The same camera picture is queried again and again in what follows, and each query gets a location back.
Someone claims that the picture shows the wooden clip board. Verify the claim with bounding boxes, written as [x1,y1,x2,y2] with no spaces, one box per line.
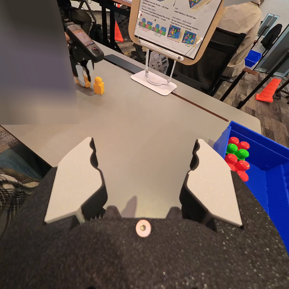
[128,0,224,66]

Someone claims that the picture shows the small red mega block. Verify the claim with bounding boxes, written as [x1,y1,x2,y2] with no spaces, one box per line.
[228,137,250,150]

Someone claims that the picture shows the large grey framed panel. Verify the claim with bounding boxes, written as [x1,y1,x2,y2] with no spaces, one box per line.
[255,23,289,77]

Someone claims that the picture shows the large red mega block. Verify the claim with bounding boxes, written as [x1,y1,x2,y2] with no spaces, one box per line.
[224,154,250,182]

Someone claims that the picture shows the black backpack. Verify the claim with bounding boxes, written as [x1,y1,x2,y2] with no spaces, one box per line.
[89,23,103,43]

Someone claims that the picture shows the black office chair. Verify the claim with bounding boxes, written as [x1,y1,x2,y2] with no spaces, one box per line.
[174,27,246,96]

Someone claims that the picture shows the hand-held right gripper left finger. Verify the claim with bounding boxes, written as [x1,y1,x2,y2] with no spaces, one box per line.
[44,137,108,224]

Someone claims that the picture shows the person's plaid shirt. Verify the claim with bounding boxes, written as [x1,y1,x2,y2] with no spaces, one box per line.
[0,168,40,236]

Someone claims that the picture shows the brown background table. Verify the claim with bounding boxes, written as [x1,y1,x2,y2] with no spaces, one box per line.
[219,67,258,102]
[100,0,131,52]

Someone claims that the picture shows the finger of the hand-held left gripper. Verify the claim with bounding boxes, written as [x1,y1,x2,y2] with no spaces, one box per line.
[75,65,86,86]
[84,61,95,88]

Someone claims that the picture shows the person's jeans leg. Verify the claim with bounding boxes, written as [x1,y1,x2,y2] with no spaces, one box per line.
[0,144,52,181]

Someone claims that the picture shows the blue bin with coloured blocks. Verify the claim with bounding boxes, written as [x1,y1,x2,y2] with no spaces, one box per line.
[213,120,289,255]

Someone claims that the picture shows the black hanging jacket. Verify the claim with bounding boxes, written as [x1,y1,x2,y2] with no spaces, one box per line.
[261,23,283,50]

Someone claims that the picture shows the printed instruction sheet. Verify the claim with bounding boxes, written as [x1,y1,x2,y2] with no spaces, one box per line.
[134,0,223,60]

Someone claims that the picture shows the orange traffic cone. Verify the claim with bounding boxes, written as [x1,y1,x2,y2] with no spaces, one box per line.
[256,78,282,103]
[114,20,124,42]

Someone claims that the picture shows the black tripod stand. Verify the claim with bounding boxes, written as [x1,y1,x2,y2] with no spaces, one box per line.
[236,48,289,109]

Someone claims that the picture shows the green mega block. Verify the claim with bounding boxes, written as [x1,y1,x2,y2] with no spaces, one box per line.
[225,144,250,161]

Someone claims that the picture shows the black rectangular table panel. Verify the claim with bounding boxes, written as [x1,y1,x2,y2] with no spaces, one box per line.
[104,54,145,74]

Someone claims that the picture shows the small grey framed panel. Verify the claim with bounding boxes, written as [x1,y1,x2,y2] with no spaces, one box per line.
[258,13,280,37]

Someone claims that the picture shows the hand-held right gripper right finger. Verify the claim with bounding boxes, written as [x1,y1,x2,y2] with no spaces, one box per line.
[179,138,243,227]

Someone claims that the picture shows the small blue background bin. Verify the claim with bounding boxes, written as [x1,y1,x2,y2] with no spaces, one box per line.
[244,50,261,67]

